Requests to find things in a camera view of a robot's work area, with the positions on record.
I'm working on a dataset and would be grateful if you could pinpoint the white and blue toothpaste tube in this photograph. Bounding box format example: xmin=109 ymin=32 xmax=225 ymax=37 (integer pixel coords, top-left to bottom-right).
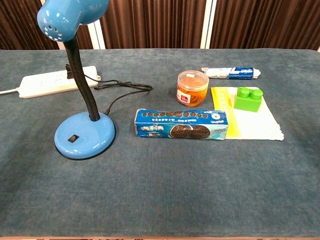
xmin=201 ymin=66 xmax=262 ymax=81

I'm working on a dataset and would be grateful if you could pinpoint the blue gooseneck desk lamp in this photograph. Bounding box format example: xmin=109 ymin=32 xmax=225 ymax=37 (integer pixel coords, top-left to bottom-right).
xmin=36 ymin=0 xmax=117 ymax=161

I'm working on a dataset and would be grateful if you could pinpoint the white power strip cable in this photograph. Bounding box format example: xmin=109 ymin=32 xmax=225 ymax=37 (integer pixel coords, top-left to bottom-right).
xmin=0 ymin=87 xmax=20 ymax=96

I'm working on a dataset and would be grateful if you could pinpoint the brown curtain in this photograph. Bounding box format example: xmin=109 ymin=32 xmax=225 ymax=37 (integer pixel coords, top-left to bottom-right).
xmin=0 ymin=0 xmax=320 ymax=51

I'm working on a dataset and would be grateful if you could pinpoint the black lamp power cord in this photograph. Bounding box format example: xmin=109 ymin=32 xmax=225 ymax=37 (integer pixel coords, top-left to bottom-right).
xmin=65 ymin=63 xmax=154 ymax=116

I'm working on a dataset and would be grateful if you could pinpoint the green toy building block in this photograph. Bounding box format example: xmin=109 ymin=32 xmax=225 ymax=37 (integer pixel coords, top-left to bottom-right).
xmin=233 ymin=86 xmax=264 ymax=113

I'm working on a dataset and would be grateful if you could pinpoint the white power strip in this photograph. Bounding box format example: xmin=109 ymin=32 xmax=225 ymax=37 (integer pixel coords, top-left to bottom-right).
xmin=18 ymin=65 xmax=101 ymax=99

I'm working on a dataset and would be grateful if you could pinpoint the blue-grey table cloth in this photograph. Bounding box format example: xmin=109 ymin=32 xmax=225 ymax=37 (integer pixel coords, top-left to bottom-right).
xmin=0 ymin=47 xmax=320 ymax=239

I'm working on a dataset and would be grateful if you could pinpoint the clear jar of rubber bands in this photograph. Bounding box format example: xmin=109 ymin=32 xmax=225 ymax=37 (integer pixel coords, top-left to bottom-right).
xmin=176 ymin=70 xmax=210 ymax=108

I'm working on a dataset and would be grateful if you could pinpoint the blue cookie box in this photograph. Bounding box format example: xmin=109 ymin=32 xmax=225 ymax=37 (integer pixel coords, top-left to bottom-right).
xmin=134 ymin=108 xmax=230 ymax=141

